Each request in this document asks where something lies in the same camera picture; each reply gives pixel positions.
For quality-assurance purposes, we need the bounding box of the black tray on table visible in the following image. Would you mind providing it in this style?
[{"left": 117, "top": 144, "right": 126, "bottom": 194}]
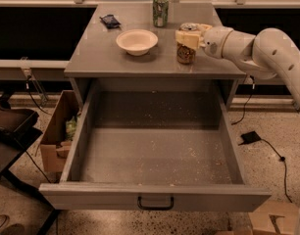
[{"left": 0, "top": 100, "right": 39, "bottom": 140}]

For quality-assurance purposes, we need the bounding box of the cardboard box left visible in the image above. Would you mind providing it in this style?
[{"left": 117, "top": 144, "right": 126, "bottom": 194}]
[{"left": 40, "top": 90, "right": 79, "bottom": 172}]

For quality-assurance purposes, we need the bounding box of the green bag in box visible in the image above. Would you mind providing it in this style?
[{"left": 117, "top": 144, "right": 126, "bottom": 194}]
[{"left": 65, "top": 117, "right": 77, "bottom": 141}]

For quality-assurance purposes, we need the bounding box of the black power adapter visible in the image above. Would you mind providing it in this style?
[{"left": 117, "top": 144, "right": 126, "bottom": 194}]
[{"left": 241, "top": 131, "right": 261, "bottom": 145}]

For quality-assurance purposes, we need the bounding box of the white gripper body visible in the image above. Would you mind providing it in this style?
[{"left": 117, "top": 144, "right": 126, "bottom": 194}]
[{"left": 204, "top": 26, "right": 233, "bottom": 59}]

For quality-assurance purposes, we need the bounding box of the cardboard box bottom right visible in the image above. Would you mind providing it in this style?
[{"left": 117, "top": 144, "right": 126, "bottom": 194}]
[{"left": 215, "top": 200, "right": 300, "bottom": 235}]

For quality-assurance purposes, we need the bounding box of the cardboard box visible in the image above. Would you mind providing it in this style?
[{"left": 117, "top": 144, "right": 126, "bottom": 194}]
[
  {"left": 215, "top": 200, "right": 300, "bottom": 235},
  {"left": 40, "top": 90, "right": 79, "bottom": 172}
]

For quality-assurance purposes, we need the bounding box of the black cable right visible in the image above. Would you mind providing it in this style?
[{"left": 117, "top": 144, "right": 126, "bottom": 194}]
[{"left": 230, "top": 75, "right": 293, "bottom": 204}]

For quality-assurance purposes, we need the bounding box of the grey cabinet counter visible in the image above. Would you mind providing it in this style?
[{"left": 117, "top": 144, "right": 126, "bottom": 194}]
[{"left": 65, "top": 1, "right": 245, "bottom": 102}]

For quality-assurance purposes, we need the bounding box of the black cable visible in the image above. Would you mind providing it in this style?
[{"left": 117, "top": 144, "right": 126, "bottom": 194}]
[
  {"left": 230, "top": 75, "right": 293, "bottom": 204},
  {"left": 25, "top": 74, "right": 60, "bottom": 184}
]

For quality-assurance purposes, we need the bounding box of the black drawer handle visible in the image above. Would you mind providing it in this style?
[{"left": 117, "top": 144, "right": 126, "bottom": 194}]
[{"left": 137, "top": 196, "right": 175, "bottom": 211}]

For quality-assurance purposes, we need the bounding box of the green soda can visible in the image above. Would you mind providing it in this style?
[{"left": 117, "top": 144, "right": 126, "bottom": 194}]
[{"left": 153, "top": 0, "right": 169, "bottom": 27}]

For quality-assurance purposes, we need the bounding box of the black cable left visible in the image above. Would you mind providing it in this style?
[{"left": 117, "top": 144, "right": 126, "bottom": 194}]
[{"left": 25, "top": 74, "right": 60, "bottom": 184}]

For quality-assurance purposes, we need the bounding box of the white paper bowl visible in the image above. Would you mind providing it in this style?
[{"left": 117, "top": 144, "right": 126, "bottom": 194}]
[{"left": 116, "top": 29, "right": 158, "bottom": 56}]

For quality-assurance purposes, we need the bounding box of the orange soda can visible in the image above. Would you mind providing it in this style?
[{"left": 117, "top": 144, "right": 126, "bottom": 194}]
[{"left": 176, "top": 23, "right": 198, "bottom": 65}]

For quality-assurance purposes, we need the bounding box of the dark blue snack packet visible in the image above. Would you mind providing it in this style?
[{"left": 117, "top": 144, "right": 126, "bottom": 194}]
[{"left": 100, "top": 15, "right": 121, "bottom": 29}]

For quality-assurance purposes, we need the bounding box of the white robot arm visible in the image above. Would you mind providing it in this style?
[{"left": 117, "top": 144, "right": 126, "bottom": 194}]
[{"left": 175, "top": 23, "right": 300, "bottom": 109}]

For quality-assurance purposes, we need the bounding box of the grey open drawer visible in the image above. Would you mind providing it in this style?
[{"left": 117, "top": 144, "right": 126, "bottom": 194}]
[{"left": 40, "top": 80, "right": 271, "bottom": 212}]

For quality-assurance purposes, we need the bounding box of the black side table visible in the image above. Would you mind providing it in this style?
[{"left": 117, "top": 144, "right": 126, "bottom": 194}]
[{"left": 0, "top": 130, "right": 59, "bottom": 235}]

